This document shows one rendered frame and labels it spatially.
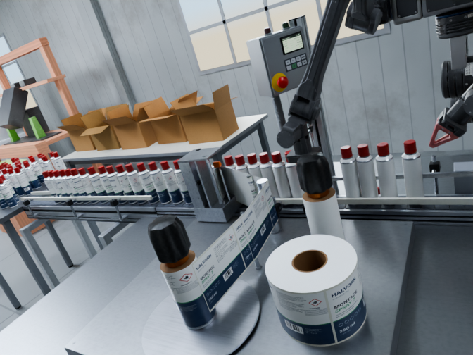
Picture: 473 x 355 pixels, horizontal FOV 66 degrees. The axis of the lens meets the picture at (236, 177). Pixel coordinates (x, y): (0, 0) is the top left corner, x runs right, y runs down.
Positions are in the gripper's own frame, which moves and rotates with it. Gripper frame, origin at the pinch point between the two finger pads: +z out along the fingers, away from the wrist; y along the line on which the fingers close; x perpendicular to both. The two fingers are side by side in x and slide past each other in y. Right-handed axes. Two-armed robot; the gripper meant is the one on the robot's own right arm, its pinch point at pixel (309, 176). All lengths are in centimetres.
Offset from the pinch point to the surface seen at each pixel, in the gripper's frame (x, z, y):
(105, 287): -45, 18, -65
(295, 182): 3.6, 3.8, -7.3
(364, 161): 4.0, -2.4, 17.6
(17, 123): 162, -19, -462
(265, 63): 5.5, -38.3, -8.6
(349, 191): 3.7, 8.2, 11.2
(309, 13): 258, -45, -77
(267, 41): 7.0, -44.4, -6.6
